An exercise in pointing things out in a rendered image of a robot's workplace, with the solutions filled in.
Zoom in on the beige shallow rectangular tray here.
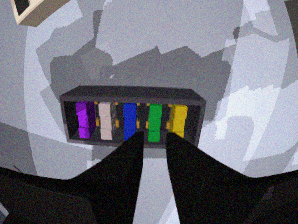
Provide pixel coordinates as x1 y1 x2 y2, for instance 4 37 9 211
11 0 71 27

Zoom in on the yellow fuse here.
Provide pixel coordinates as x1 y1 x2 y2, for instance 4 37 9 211
169 105 188 137

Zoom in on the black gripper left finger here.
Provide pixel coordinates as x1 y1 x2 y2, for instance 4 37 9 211
0 131 144 224

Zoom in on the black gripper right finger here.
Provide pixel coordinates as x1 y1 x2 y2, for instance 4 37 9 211
166 132 298 224

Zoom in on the blue fuse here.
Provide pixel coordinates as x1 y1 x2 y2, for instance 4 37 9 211
124 103 138 140

